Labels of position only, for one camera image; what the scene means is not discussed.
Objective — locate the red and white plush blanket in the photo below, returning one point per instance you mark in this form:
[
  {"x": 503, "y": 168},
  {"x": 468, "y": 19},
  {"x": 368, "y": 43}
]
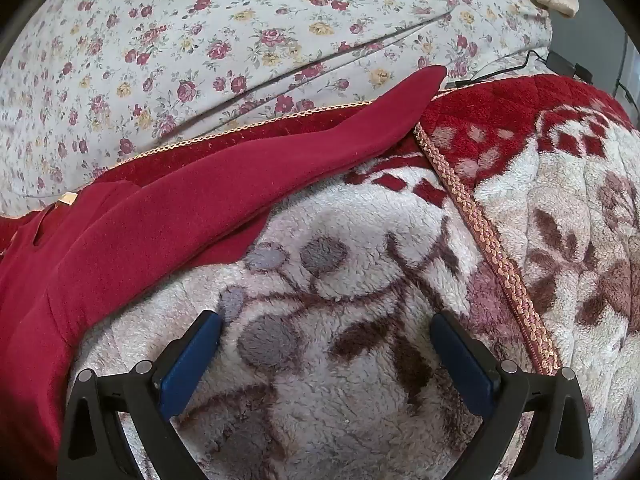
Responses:
[{"x": 350, "y": 385}]

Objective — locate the black power adapter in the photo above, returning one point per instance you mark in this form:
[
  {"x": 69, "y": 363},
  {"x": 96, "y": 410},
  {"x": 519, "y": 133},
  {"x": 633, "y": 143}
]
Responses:
[{"x": 570, "y": 65}]

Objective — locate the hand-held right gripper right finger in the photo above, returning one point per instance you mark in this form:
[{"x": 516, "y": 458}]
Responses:
[{"x": 462, "y": 360}]

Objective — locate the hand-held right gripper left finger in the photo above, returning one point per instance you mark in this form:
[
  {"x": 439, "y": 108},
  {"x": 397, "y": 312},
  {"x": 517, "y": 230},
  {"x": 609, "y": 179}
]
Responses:
[{"x": 192, "y": 360}]

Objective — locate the floral print quilt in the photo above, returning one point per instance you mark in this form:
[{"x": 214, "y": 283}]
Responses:
[{"x": 250, "y": 35}]

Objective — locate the red fleece garment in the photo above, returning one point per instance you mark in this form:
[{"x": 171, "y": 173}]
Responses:
[{"x": 200, "y": 200}]

